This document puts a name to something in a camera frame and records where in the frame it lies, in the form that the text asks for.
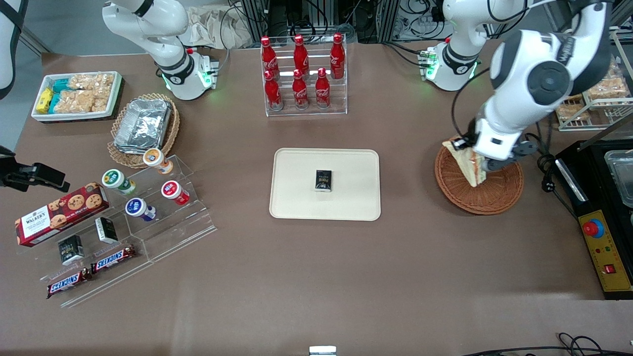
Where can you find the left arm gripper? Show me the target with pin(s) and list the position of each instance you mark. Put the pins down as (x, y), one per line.
(469, 139)

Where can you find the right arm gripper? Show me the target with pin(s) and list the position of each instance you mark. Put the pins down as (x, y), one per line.
(20, 176)

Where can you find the triangle sandwich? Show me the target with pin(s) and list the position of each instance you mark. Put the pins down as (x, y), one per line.
(465, 165)

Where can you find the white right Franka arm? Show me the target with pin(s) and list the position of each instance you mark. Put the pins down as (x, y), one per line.
(163, 20)

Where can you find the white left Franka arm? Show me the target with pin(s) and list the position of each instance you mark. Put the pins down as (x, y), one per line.
(460, 29)

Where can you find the brown round wicker basket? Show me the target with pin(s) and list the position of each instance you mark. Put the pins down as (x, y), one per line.
(494, 198)

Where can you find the white rectangular snack tray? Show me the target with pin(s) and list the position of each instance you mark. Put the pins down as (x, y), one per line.
(69, 116)

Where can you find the pale oval wicker tray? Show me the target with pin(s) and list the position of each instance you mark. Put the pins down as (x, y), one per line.
(116, 155)

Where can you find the cream plastic serving tray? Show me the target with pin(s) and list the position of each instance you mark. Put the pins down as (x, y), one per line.
(296, 198)

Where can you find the red Walkers cookie box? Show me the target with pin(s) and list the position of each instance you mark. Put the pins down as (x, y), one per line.
(59, 212)

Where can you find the green lid cup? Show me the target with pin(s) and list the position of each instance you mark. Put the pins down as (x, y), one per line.
(113, 178)

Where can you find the small black carton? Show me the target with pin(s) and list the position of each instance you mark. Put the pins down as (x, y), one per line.
(106, 230)
(323, 180)
(70, 249)

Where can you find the teal snack packet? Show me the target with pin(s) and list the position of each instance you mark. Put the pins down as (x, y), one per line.
(54, 103)
(60, 86)

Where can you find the yellow snack packet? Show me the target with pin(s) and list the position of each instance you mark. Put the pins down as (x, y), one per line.
(44, 100)

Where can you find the clear rice cracker pack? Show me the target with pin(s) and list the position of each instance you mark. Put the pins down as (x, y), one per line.
(74, 101)
(101, 101)
(86, 81)

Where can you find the blue lid cup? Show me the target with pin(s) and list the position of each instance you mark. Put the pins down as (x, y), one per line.
(134, 206)

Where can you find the Snickers bar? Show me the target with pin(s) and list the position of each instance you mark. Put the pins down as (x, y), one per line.
(113, 258)
(69, 283)

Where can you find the bagged cracker snack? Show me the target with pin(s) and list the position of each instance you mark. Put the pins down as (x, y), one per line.
(573, 111)
(610, 86)

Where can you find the orange lid cup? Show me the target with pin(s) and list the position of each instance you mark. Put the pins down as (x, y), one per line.
(154, 158)

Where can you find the stack of foil trays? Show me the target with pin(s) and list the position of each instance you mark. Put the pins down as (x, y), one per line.
(143, 123)

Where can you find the black machine with yellow panel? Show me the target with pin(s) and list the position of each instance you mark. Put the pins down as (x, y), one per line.
(593, 198)

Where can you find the red lid cup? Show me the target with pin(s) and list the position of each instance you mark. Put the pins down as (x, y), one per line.
(170, 189)

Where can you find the red emergency stop button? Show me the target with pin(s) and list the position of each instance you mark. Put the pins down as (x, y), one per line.
(593, 228)

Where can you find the clear plastic container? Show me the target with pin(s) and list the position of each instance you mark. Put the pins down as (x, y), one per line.
(623, 183)

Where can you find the clear acrylic tiered stand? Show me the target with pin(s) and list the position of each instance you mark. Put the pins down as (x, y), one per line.
(188, 232)

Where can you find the clear acrylic bottle rack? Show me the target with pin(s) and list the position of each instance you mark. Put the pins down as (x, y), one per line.
(339, 99)

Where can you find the red cola bottle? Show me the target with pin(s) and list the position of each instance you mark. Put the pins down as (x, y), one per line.
(300, 91)
(322, 91)
(273, 94)
(301, 57)
(270, 59)
(337, 59)

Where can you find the crumpled beige paper bag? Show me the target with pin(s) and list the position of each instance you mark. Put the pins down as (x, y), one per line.
(217, 27)

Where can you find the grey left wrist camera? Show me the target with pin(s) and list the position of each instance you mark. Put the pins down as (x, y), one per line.
(525, 148)

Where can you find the aluminium equipment frame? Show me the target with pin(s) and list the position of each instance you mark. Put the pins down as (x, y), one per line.
(257, 15)

